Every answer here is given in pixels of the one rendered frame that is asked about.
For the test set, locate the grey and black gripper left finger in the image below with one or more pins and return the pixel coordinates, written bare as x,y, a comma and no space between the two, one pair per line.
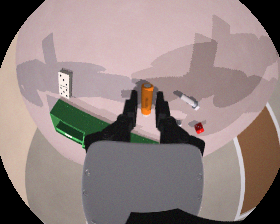
119,129

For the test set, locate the green rack of bins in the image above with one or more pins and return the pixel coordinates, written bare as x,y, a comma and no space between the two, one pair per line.
78,124

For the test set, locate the white domino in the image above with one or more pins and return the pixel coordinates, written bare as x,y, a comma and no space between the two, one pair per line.
65,83

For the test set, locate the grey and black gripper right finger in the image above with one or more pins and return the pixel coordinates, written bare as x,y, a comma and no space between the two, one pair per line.
173,133

